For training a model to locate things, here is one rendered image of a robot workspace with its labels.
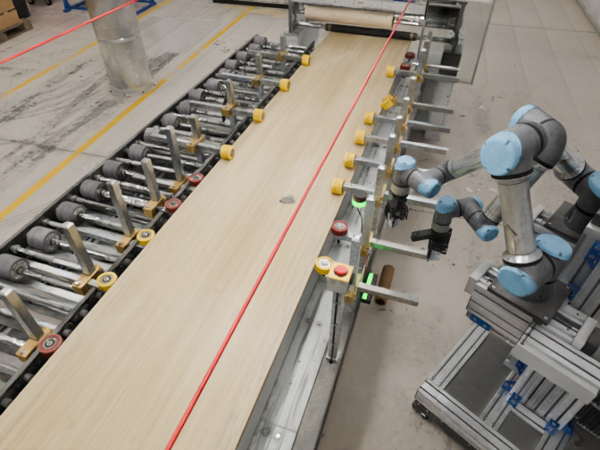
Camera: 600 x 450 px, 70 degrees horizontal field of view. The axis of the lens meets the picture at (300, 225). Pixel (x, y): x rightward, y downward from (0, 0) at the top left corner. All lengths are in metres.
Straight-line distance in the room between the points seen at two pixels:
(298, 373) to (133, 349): 0.66
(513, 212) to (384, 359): 1.47
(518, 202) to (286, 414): 1.12
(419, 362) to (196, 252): 1.46
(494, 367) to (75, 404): 1.94
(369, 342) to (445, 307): 0.58
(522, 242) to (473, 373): 1.16
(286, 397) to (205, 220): 0.88
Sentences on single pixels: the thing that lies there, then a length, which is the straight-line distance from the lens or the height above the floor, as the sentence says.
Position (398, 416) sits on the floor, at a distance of 2.53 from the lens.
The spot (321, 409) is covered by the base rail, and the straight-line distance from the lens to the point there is 1.73.
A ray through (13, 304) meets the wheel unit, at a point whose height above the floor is 1.05.
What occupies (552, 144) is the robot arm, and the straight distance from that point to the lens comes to 1.72.
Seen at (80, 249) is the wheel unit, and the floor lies 1.01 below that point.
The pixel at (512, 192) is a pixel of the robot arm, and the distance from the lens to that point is 1.43.
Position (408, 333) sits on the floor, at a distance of 2.81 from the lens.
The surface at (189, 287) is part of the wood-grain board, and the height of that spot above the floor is 0.90.
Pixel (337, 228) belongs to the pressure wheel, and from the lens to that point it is 2.02.
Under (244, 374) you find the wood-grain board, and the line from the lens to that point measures 1.57.
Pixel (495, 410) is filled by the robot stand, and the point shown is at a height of 0.23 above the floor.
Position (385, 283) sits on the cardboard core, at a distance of 2.91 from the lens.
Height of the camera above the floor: 2.27
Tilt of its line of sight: 42 degrees down
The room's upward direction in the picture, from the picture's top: straight up
